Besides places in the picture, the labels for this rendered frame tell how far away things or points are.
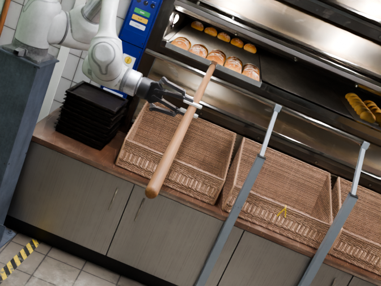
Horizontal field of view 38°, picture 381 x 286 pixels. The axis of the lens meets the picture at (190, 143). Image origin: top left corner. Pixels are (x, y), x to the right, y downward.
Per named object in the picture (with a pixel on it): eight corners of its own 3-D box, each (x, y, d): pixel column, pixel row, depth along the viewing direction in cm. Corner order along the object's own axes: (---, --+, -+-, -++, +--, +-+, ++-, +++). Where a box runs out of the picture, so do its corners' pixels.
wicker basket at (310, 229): (223, 176, 328) (242, 135, 320) (310, 212, 330) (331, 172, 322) (220, 210, 282) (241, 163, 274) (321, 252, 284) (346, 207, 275)
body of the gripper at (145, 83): (145, 73, 201) (168, 83, 201) (136, 94, 204) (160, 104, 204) (141, 76, 194) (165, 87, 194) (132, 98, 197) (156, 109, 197)
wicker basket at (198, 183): (131, 137, 328) (148, 95, 319) (219, 173, 329) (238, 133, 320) (112, 164, 282) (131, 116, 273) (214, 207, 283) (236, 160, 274)
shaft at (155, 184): (154, 202, 124) (159, 191, 123) (142, 197, 124) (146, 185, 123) (214, 70, 286) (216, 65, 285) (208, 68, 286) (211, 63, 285)
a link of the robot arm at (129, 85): (123, 88, 205) (138, 95, 205) (117, 93, 196) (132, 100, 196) (131, 66, 202) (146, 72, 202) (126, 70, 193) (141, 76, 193)
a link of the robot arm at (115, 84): (118, 96, 203) (116, 87, 190) (80, 79, 203) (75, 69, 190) (131, 70, 205) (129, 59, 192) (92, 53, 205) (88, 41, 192)
